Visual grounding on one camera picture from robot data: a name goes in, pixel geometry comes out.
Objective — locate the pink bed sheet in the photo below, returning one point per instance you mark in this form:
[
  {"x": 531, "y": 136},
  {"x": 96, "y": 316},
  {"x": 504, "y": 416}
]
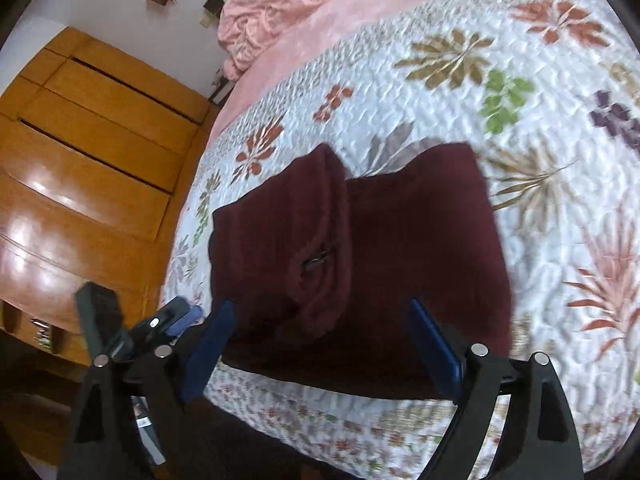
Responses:
[{"x": 320, "y": 25}]

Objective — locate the floral quilted bedspread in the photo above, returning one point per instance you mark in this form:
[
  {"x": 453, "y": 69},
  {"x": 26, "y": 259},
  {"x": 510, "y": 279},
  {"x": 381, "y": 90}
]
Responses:
[{"x": 500, "y": 125}]

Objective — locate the beige wall socket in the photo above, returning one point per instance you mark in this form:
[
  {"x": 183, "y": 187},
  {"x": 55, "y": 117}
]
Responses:
[{"x": 205, "y": 21}]

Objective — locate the maroon pants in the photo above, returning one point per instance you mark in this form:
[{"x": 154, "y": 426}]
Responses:
[{"x": 400, "y": 260}]

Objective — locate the wooden wardrobe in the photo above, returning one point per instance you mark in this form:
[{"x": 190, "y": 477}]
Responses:
[{"x": 100, "y": 160}]

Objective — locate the small bedside table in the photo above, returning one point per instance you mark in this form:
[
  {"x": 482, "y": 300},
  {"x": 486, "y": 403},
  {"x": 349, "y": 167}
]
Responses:
[{"x": 222, "y": 87}]

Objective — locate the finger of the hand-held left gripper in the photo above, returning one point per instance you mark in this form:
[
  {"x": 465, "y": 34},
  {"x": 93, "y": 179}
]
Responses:
[{"x": 182, "y": 316}]

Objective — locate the crumpled pink blanket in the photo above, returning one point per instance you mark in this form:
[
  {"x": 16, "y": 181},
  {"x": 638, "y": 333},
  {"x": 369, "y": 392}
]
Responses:
[{"x": 260, "y": 15}]

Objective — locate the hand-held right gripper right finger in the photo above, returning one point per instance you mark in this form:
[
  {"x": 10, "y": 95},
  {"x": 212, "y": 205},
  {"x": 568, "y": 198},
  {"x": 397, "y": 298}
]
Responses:
[{"x": 437, "y": 350}]

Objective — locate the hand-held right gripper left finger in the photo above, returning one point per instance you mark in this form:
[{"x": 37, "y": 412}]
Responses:
[{"x": 210, "y": 350}]

